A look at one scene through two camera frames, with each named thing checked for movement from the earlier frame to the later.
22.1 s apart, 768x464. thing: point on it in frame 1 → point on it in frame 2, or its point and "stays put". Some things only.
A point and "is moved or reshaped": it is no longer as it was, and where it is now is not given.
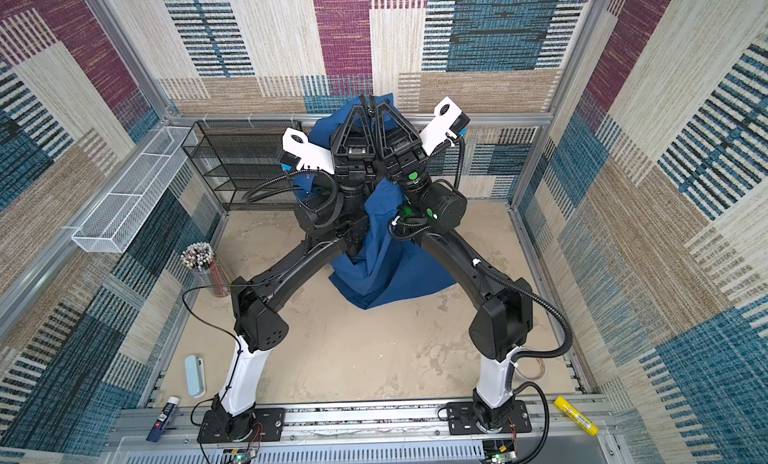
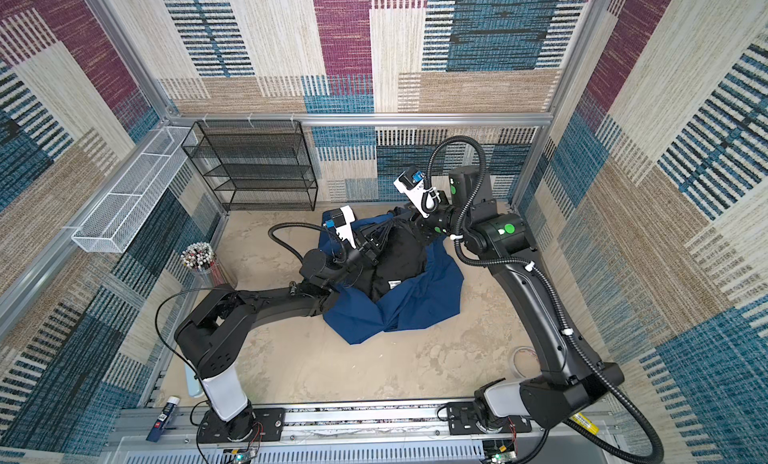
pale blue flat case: [195, 376] stays put
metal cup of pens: [201, 258] stays put
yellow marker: [576, 416] stays put
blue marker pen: [162, 419] stays put
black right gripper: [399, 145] → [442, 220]
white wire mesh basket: [124, 213] stays put
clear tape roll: [530, 368] stays put
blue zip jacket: [388, 264] is moved or reshaped
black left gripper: [350, 167] → [370, 248]
